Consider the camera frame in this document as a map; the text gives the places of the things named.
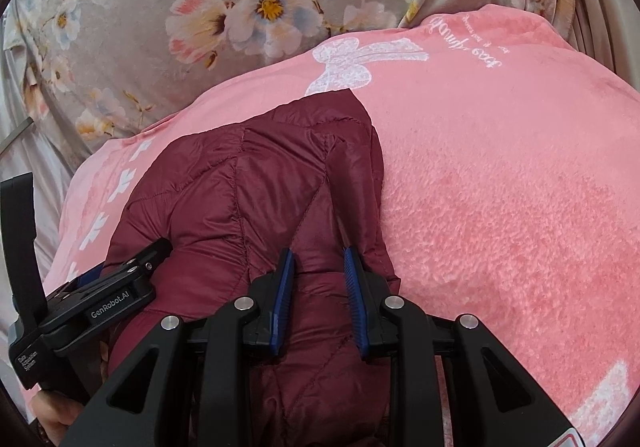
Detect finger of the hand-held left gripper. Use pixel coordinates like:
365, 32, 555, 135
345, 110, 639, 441
97, 237, 174, 287

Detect maroon puffer jacket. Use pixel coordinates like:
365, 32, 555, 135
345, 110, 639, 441
102, 90, 401, 447

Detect grey pleated cloth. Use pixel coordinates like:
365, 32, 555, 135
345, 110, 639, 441
572, 0, 640, 75

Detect person's left hand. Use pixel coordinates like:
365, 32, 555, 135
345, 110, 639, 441
31, 392, 90, 447

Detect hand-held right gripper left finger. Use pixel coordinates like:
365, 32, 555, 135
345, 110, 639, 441
60, 247, 299, 447

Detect pink blanket with white bows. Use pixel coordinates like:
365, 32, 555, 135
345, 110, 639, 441
25, 12, 640, 447

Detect grey metal rod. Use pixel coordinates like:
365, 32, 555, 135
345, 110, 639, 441
0, 122, 33, 153

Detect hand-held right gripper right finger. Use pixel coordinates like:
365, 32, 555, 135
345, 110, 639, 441
342, 247, 585, 447

